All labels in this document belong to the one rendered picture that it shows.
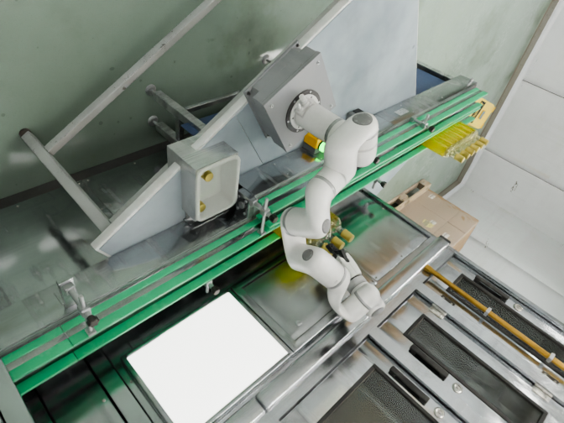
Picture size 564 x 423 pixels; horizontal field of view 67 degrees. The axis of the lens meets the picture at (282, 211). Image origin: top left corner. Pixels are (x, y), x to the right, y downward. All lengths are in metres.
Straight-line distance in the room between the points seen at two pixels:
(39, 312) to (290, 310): 0.79
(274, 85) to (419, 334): 1.03
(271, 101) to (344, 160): 0.33
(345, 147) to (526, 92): 6.25
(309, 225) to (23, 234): 1.17
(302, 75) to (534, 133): 6.24
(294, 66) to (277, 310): 0.83
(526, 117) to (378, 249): 5.71
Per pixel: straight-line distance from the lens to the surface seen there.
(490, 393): 1.73
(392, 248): 1.95
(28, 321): 1.39
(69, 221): 1.93
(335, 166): 1.22
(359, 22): 1.77
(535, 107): 7.36
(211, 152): 1.42
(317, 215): 1.16
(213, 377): 1.42
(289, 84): 1.41
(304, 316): 1.57
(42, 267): 1.79
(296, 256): 1.26
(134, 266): 1.44
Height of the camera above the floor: 1.68
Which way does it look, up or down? 28 degrees down
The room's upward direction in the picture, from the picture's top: 129 degrees clockwise
